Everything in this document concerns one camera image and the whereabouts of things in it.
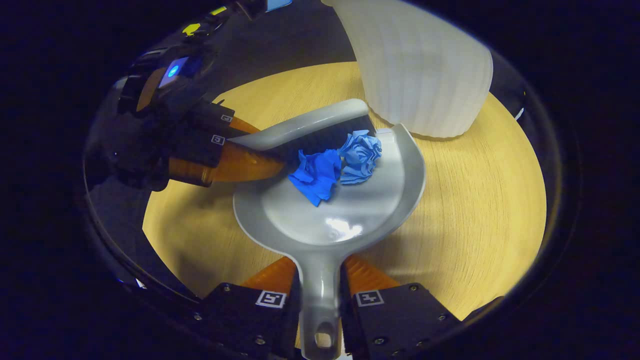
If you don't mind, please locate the dark blue paper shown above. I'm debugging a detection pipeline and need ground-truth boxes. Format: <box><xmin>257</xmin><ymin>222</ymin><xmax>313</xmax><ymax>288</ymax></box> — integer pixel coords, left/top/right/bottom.
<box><xmin>288</xmin><ymin>149</ymin><xmax>343</xmax><ymax>207</ymax></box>

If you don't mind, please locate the grey white dustpan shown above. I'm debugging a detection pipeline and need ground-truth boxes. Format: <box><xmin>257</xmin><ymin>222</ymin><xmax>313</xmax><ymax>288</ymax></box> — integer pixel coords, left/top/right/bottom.
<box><xmin>232</xmin><ymin>123</ymin><xmax>427</xmax><ymax>360</ymax></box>

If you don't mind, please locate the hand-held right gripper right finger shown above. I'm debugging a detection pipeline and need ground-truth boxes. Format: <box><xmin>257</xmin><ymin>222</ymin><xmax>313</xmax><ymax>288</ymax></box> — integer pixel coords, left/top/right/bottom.
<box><xmin>339</xmin><ymin>253</ymin><xmax>462</xmax><ymax>360</ymax></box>

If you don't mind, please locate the light blue paper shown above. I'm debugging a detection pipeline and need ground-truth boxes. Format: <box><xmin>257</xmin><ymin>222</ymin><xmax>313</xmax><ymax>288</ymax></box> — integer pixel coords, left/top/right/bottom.
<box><xmin>340</xmin><ymin>130</ymin><xmax>383</xmax><ymax>185</ymax></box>

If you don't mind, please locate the white ribbed garbage bin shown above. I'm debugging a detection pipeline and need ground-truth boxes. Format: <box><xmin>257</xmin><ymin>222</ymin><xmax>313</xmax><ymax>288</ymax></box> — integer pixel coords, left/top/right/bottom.
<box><xmin>321</xmin><ymin>0</ymin><xmax>494</xmax><ymax>140</ymax></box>

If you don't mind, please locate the small white broom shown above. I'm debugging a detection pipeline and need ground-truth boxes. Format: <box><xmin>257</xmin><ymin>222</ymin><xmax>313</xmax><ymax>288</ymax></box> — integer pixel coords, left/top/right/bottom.
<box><xmin>231</xmin><ymin>98</ymin><xmax>373</xmax><ymax>163</ymax></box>

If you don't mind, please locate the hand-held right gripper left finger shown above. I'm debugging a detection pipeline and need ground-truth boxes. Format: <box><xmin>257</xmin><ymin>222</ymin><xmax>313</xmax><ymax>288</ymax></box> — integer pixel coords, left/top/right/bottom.
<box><xmin>191</xmin><ymin>255</ymin><xmax>302</xmax><ymax>360</ymax></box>

